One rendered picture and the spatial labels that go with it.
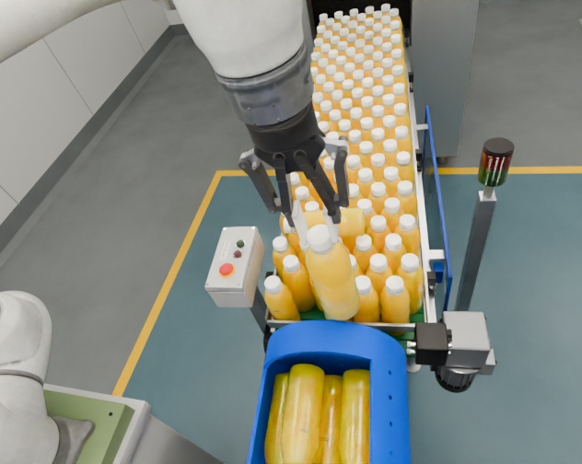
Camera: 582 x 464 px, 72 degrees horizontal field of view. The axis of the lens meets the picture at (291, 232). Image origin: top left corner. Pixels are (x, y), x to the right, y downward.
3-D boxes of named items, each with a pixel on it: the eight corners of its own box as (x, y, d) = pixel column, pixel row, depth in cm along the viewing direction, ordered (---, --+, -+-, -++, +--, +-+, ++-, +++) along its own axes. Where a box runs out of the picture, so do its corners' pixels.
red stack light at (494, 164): (482, 172, 93) (484, 158, 90) (478, 154, 97) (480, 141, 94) (513, 170, 91) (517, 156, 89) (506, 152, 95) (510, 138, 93)
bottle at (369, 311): (369, 307, 111) (366, 268, 97) (386, 326, 107) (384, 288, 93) (348, 320, 110) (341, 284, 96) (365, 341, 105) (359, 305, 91)
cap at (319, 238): (340, 239, 60) (337, 231, 59) (320, 256, 59) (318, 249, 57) (321, 227, 62) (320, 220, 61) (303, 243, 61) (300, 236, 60)
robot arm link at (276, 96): (299, 70, 34) (314, 126, 38) (308, 17, 39) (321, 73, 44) (202, 87, 36) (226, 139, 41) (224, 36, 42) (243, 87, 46)
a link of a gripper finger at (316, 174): (295, 134, 48) (305, 131, 47) (330, 195, 56) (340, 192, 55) (290, 157, 46) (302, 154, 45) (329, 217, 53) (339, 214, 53)
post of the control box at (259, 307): (299, 400, 188) (234, 282, 113) (300, 391, 190) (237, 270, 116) (308, 400, 187) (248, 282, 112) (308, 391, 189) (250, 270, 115)
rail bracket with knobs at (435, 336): (407, 366, 99) (408, 349, 91) (405, 339, 103) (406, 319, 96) (450, 368, 96) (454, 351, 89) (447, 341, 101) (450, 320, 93)
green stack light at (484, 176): (479, 188, 97) (482, 172, 93) (474, 169, 101) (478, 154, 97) (508, 186, 95) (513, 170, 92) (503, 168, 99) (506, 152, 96)
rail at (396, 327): (269, 328, 108) (266, 322, 105) (270, 325, 108) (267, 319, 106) (427, 332, 98) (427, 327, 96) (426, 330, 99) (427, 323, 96)
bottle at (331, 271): (368, 303, 73) (355, 237, 59) (341, 329, 71) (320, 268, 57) (341, 281, 77) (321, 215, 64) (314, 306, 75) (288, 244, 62)
